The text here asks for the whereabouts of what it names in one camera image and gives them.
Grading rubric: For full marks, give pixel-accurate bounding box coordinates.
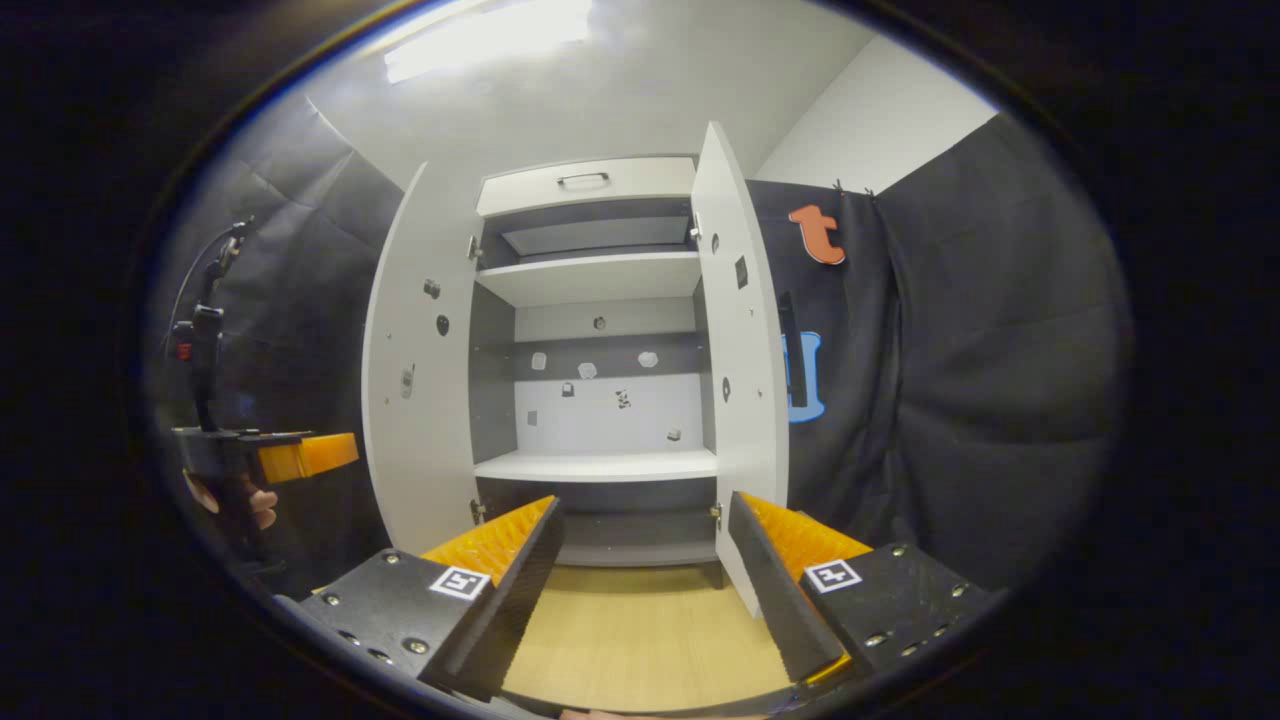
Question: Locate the white cabinet shelf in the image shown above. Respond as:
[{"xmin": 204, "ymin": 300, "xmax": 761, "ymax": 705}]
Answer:
[
  {"xmin": 473, "ymin": 448, "xmax": 719, "ymax": 484},
  {"xmin": 476, "ymin": 250, "xmax": 703, "ymax": 308}
]

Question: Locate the thin black cable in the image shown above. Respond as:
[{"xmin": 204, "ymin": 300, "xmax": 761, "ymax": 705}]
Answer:
[{"xmin": 163, "ymin": 225, "xmax": 241, "ymax": 357}]

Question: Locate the camera sticker shoe cabinet door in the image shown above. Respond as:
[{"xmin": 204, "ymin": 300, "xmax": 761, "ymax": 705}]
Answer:
[{"xmin": 360, "ymin": 160, "xmax": 483, "ymax": 556}]

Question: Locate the black backdrop cloth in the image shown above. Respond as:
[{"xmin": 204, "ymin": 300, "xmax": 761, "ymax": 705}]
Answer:
[{"xmin": 145, "ymin": 90, "xmax": 1136, "ymax": 601}]

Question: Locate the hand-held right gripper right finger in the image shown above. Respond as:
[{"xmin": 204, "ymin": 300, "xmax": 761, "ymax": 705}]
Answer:
[{"xmin": 727, "ymin": 491, "xmax": 991, "ymax": 701}]

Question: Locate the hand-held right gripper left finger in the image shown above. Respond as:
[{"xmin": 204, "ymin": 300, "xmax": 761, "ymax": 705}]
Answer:
[{"xmin": 298, "ymin": 495, "xmax": 564, "ymax": 703}]

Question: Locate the white double-door shoe cabinet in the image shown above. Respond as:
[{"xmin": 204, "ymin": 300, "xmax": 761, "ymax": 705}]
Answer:
[{"xmin": 465, "ymin": 153, "xmax": 726, "ymax": 591}]

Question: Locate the black cat sticker cabinet door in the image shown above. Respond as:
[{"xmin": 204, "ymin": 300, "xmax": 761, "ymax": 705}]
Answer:
[{"xmin": 690, "ymin": 120, "xmax": 791, "ymax": 619}]

